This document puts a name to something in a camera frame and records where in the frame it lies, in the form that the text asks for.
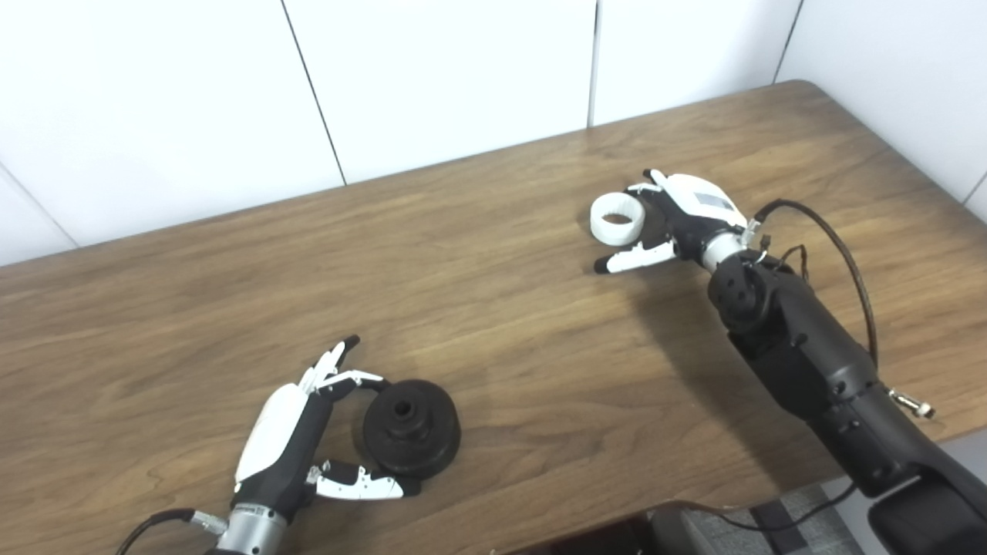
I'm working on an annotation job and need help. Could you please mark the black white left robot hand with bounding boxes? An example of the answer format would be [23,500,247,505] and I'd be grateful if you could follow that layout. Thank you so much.
[234,335,422,521]

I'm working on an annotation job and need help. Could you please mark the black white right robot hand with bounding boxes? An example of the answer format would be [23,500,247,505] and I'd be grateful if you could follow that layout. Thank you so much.
[594,169,753,275]

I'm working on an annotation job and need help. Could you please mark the white plastic ring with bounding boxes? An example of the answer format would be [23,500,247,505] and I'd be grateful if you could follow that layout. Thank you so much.
[590,193,647,247]

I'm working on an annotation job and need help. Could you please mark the round black stepped part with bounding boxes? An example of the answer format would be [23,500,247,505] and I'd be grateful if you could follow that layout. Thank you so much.
[362,379,462,480]

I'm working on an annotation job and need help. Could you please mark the black robot torso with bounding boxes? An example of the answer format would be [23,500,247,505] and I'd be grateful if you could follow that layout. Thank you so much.
[509,501,699,555]

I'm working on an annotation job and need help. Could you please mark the thin right arm wires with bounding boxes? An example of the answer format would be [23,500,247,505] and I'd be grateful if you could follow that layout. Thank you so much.
[760,244,810,283]

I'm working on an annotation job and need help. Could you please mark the thick black left wrist cable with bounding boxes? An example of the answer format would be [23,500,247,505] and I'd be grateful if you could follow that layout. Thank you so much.
[116,508,229,555]

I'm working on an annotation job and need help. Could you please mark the thick black wrist cable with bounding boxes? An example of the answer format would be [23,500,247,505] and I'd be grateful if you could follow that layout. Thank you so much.
[744,199,881,371]
[116,508,229,555]

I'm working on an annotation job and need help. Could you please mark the thick black right wrist cable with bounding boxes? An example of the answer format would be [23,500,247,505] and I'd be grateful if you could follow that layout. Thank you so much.
[744,199,881,371]

